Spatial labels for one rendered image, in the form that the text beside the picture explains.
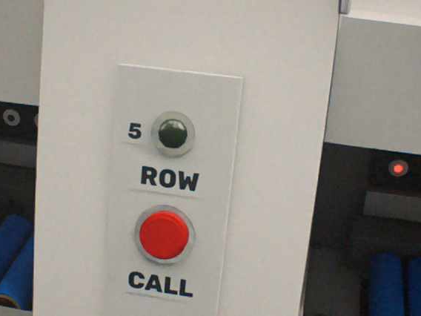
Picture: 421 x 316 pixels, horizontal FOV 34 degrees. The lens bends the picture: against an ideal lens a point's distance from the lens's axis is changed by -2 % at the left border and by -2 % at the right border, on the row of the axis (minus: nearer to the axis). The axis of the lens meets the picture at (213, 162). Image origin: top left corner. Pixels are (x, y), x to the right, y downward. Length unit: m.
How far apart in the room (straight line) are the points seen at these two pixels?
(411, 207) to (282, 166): 0.19
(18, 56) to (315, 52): 0.10
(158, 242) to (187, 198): 0.02
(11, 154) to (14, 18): 0.21
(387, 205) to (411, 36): 0.20
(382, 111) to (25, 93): 0.12
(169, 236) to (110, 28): 0.07
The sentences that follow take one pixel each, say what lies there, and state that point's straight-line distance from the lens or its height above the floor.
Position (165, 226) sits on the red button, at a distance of 0.23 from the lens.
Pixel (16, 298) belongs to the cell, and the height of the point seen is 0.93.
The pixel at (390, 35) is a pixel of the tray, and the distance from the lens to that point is 0.22.
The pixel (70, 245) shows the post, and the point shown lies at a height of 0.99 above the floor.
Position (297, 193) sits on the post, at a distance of 0.22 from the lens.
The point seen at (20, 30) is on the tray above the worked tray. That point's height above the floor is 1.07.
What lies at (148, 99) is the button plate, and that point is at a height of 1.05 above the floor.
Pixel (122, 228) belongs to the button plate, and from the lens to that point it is 0.24.
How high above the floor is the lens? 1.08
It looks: 14 degrees down
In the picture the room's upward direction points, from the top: 6 degrees clockwise
